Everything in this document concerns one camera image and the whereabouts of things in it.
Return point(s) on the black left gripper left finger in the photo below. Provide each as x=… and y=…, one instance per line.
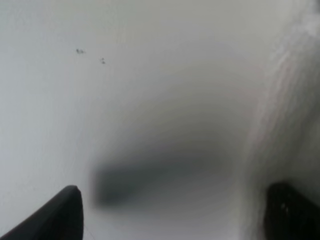
x=61, y=218

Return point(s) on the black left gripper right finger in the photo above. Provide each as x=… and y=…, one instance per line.
x=289, y=215

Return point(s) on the white towel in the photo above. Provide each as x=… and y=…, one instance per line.
x=284, y=142

